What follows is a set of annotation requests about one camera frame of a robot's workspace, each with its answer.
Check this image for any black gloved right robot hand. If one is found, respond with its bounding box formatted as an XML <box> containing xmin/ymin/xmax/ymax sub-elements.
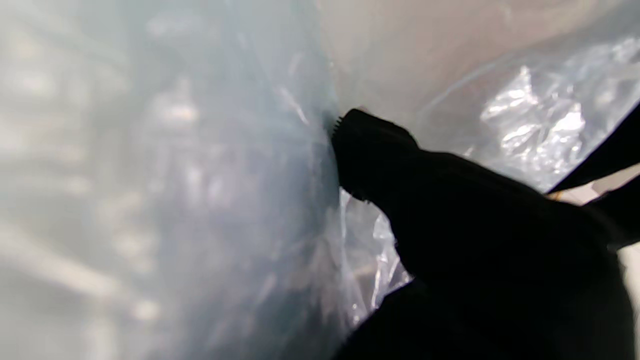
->
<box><xmin>330</xmin><ymin>102</ymin><xmax>640</xmax><ymax>360</ymax></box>

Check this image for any clear plastic bag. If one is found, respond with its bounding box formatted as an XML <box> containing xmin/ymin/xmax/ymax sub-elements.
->
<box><xmin>0</xmin><ymin>0</ymin><xmax>640</xmax><ymax>360</ymax></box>

